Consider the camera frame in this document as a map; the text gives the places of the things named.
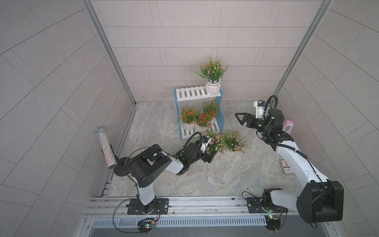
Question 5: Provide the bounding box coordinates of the red flower pot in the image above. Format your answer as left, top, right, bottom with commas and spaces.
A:
202, 100, 220, 124
179, 107, 198, 132
194, 111, 210, 134

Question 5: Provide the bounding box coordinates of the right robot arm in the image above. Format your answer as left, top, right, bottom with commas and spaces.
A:
235, 95, 344, 224

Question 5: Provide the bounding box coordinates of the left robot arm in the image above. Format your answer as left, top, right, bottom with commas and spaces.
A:
124, 132, 211, 213

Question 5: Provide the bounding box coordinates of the blue white wooden rack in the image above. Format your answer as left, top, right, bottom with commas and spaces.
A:
174, 86, 225, 139

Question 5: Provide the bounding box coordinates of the pink metronome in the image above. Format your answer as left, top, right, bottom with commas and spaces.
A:
282, 120, 294, 134

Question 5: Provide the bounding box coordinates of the small printed card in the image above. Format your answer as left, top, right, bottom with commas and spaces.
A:
279, 159, 295, 175

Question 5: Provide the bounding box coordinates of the black round stand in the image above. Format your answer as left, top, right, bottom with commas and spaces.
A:
114, 156, 130, 177

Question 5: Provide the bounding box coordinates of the right controller board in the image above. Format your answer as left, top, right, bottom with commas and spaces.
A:
265, 215, 286, 232

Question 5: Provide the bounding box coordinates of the controller board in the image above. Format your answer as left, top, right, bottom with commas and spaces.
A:
265, 215, 286, 232
137, 218, 157, 234

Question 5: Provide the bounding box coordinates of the left controller board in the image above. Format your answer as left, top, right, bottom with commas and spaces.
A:
137, 218, 157, 234

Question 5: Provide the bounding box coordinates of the silver glitter cylinder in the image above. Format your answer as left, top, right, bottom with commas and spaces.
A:
95, 127, 117, 169

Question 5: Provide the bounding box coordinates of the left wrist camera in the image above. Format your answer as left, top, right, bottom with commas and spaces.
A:
200, 135, 212, 154

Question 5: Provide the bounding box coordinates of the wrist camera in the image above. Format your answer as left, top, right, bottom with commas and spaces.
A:
200, 135, 212, 154
253, 100, 266, 119

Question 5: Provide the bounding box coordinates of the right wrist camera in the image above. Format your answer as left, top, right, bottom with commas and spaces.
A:
253, 100, 266, 119

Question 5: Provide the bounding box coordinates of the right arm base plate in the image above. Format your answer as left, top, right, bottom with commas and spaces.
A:
245, 197, 281, 214

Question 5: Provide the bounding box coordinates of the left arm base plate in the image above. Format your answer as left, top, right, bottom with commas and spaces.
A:
126, 198, 169, 215

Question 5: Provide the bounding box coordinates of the aluminium rail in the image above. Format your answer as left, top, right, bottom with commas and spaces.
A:
83, 196, 306, 232

